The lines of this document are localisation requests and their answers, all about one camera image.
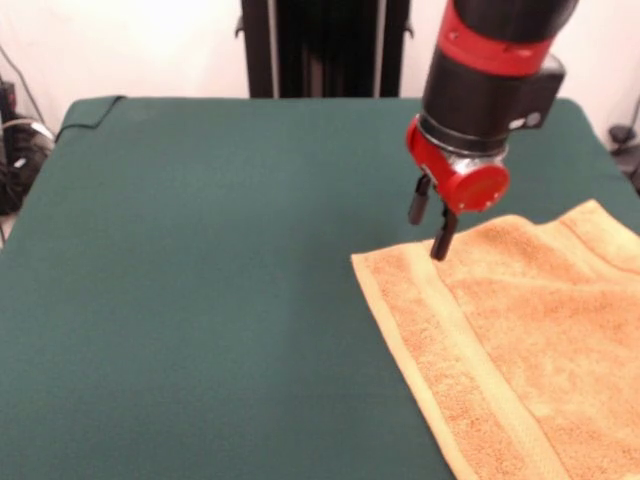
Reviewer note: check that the black stand base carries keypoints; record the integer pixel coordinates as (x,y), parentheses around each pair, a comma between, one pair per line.
(20,170)
(625,145)

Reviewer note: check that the tan terry towel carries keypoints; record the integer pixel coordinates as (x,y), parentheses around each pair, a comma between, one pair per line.
(525,340)

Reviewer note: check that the dark green table cloth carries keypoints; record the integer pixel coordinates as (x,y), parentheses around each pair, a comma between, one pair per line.
(200,300)

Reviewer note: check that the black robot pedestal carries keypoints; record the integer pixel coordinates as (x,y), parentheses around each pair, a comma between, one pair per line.
(325,50)

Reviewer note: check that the small black box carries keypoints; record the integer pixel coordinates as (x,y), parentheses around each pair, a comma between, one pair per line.
(7,100)

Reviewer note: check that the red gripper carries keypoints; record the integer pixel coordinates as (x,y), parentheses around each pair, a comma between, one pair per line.
(460,180)

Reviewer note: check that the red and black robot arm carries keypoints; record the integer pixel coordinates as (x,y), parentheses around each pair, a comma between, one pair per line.
(495,75)

